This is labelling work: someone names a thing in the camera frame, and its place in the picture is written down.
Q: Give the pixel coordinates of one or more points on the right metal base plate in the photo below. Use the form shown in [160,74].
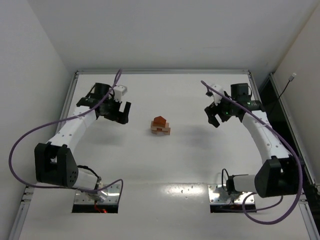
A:
[219,197]

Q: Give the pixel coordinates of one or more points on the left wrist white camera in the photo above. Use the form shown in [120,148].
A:
[118,92]

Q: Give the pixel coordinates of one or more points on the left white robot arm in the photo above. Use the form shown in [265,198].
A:
[54,160]

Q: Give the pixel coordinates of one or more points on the dark red arch block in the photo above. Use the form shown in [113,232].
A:
[159,125]

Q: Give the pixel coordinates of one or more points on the metal base plate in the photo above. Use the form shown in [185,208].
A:
[108,196]
[219,197]

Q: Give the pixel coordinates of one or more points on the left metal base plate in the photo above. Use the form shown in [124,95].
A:
[108,196]

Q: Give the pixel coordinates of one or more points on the red triangular roof block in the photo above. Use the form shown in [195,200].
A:
[159,119]

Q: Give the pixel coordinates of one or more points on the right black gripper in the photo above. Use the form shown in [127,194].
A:
[216,113]

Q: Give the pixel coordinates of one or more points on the wrist white camera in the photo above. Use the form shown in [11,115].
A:
[216,94]
[118,92]

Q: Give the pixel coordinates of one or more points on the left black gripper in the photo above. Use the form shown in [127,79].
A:
[117,111]

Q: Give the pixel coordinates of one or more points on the light long plank block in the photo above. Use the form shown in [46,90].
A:
[168,125]

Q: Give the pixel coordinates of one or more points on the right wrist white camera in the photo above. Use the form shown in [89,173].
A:
[216,94]

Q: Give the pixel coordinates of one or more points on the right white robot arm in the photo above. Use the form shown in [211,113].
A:
[281,171]

